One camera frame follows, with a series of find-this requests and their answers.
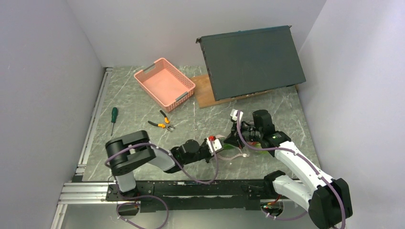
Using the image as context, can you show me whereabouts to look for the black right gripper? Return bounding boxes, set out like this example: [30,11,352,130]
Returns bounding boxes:
[224,120,263,149]

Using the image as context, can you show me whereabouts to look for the clear zip top bag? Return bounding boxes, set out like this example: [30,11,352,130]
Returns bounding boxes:
[215,135,267,161]

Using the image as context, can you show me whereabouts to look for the pink plastic basket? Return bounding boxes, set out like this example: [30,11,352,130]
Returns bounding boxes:
[134,58,196,113]

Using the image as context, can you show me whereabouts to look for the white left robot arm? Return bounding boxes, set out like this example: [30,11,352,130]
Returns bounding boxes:
[105,130,224,200]

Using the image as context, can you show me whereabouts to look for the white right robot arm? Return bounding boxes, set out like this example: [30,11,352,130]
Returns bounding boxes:
[224,109,353,229]

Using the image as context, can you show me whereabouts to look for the fake green lime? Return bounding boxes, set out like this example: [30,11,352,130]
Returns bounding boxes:
[252,142,268,154]

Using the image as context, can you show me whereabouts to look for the brown wooden board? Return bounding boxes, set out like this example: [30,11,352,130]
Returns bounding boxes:
[190,74,299,109]

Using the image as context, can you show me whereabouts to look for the dark grey metal chassis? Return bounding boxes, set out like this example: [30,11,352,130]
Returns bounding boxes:
[196,25,306,101]

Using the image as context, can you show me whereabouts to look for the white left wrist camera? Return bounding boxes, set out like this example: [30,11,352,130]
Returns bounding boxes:
[206,135,224,155]

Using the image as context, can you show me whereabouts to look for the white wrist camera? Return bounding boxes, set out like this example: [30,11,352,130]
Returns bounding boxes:
[206,135,224,155]
[230,109,244,123]

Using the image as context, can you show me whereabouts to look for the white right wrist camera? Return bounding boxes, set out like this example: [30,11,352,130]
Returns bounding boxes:
[230,109,244,123]

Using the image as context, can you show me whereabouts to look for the orange handled pliers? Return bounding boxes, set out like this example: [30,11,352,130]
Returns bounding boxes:
[148,110,175,132]

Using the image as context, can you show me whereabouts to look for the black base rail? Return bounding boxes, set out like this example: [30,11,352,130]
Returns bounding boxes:
[106,179,281,213]

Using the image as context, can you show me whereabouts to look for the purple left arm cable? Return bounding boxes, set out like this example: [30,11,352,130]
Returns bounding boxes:
[104,139,221,229]

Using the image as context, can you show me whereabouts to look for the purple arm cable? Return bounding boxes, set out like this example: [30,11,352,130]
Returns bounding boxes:
[104,139,221,229]
[235,110,347,229]

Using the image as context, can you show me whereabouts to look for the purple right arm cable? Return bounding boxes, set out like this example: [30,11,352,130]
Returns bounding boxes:
[235,110,347,229]

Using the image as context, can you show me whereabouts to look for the green handled screwdriver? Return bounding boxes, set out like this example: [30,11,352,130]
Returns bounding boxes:
[110,107,118,136]

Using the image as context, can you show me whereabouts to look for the aluminium side rail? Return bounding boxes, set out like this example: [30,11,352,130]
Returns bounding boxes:
[51,67,114,229]

